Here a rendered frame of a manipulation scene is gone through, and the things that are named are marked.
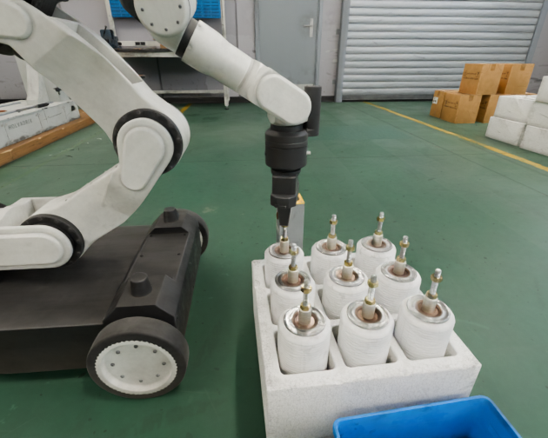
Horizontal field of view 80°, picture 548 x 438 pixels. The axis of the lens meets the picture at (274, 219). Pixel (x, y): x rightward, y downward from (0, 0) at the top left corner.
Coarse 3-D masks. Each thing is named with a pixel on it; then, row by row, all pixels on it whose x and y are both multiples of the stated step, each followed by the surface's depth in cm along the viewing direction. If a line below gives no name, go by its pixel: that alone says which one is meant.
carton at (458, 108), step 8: (448, 96) 370; (456, 96) 356; (464, 96) 349; (472, 96) 349; (480, 96) 350; (448, 104) 371; (456, 104) 357; (464, 104) 352; (472, 104) 353; (448, 112) 371; (456, 112) 357; (464, 112) 356; (472, 112) 357; (448, 120) 372; (456, 120) 360; (464, 120) 360; (472, 120) 361
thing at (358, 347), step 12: (348, 324) 58; (348, 336) 58; (360, 336) 56; (372, 336) 56; (384, 336) 56; (348, 348) 59; (360, 348) 57; (372, 348) 57; (384, 348) 58; (348, 360) 60; (360, 360) 59; (372, 360) 58; (384, 360) 60
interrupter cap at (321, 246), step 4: (320, 240) 83; (324, 240) 83; (316, 244) 81; (320, 244) 81; (324, 244) 82; (336, 244) 81; (340, 244) 81; (344, 244) 81; (316, 248) 80; (320, 248) 80; (324, 248) 80; (336, 248) 80; (340, 248) 80; (344, 248) 80; (320, 252) 78; (324, 252) 78; (328, 252) 78; (332, 252) 78; (336, 252) 78; (340, 252) 78; (344, 252) 78
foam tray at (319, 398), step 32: (352, 256) 90; (256, 288) 78; (320, 288) 78; (256, 320) 80; (448, 352) 64; (288, 384) 55; (320, 384) 55; (352, 384) 56; (384, 384) 57; (416, 384) 58; (448, 384) 59; (288, 416) 58; (320, 416) 59
